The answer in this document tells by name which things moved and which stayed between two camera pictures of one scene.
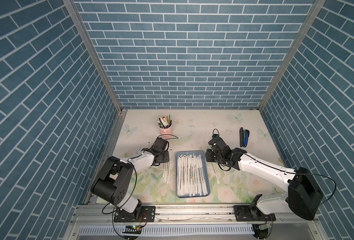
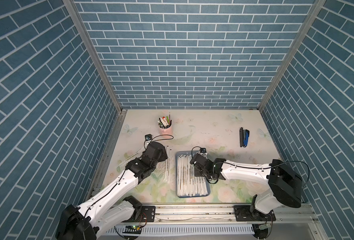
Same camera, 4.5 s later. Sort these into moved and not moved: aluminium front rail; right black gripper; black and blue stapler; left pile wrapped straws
Moved: right black gripper
Not moved: left pile wrapped straws; black and blue stapler; aluminium front rail
